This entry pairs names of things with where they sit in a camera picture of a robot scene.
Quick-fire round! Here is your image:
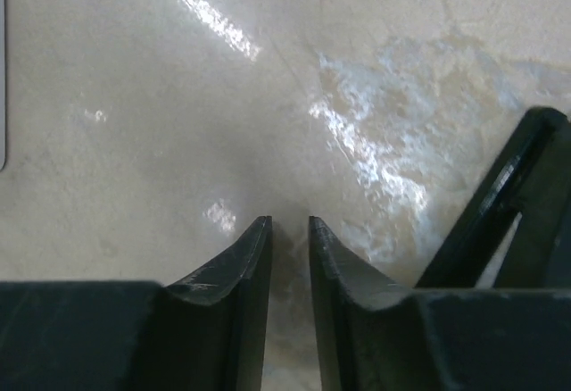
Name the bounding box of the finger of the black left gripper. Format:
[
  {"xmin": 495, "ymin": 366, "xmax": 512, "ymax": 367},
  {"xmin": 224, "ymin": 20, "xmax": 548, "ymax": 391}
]
[{"xmin": 417, "ymin": 106, "xmax": 570, "ymax": 288}]

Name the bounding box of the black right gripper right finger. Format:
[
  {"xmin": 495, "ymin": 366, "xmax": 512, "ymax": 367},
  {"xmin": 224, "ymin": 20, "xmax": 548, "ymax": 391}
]
[{"xmin": 309, "ymin": 217, "xmax": 570, "ymax": 390}]

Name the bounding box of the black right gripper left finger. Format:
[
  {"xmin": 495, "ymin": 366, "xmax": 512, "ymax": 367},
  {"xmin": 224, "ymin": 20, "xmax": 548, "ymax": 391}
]
[{"xmin": 1, "ymin": 216, "xmax": 272, "ymax": 390}]

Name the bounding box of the grey staple box sleeve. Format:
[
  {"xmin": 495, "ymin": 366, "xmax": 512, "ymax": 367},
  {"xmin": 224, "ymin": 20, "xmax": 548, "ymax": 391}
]
[{"xmin": 0, "ymin": 0, "xmax": 7, "ymax": 170}]

